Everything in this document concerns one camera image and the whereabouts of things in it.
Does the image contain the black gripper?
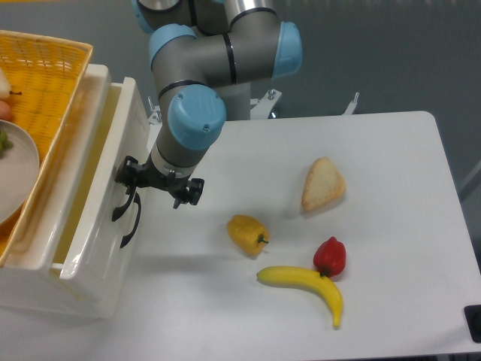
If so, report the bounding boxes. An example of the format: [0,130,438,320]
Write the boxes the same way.
[115,150,205,209]

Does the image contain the white drawer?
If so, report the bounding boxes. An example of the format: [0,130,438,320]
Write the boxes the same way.
[52,77,150,298]

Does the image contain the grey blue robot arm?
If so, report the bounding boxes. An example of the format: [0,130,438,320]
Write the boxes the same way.
[115,1,303,205]

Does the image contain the white drawer cabinet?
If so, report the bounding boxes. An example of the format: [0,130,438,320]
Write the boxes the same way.
[1,65,150,318]

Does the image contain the yellow bell pepper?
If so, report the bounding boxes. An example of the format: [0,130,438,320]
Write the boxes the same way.
[226,214,270,257]

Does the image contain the grey plate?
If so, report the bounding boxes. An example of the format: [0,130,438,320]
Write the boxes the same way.
[1,120,40,224]

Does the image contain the yellow banana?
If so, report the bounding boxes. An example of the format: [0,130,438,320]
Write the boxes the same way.
[256,265,343,329]

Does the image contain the green grapes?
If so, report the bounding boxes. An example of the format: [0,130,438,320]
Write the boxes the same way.
[0,130,13,153]

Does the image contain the yellow woven basket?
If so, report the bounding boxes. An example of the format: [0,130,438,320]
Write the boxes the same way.
[1,30,93,263]

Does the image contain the bread slice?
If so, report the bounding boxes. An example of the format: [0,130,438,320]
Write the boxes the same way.
[301,157,346,212]

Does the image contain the orange peach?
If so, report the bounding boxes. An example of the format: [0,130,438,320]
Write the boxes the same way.
[0,100,12,120]

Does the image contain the white pear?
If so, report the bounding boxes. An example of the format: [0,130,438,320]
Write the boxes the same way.
[0,69,23,101]

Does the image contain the red bell pepper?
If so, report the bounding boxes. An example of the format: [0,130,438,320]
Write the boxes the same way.
[313,236,346,278]

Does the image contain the black corner device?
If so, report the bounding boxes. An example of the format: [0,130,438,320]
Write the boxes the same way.
[464,305,481,344]

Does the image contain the black lower drawer handle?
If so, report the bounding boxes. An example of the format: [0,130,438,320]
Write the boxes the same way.
[119,192,142,249]

